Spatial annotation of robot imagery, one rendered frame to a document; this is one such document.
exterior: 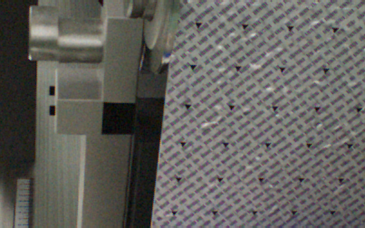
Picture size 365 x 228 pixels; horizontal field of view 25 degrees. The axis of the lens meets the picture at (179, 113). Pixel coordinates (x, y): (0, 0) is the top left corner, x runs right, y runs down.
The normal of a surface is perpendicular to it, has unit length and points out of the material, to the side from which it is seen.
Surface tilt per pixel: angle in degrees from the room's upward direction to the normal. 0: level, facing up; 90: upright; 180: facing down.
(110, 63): 90
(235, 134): 90
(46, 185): 0
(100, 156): 90
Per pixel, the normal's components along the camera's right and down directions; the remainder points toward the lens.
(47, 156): 0.11, -0.85
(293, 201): 0.14, 0.52
